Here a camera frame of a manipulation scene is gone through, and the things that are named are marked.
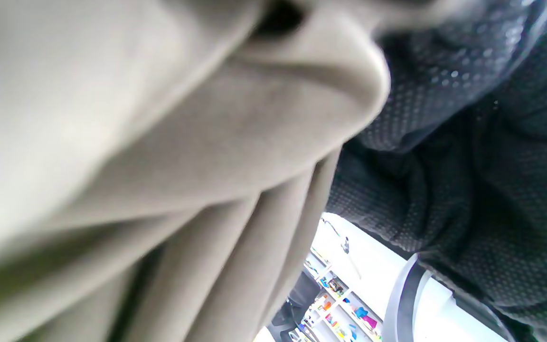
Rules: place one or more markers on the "white shelf with colourful items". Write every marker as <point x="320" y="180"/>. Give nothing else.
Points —
<point x="340" y="304"/>

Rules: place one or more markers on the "tan shorts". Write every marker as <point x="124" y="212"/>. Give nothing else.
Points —
<point x="159" y="142"/>

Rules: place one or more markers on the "person's left hand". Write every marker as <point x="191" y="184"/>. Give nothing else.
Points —
<point x="492" y="190"/>

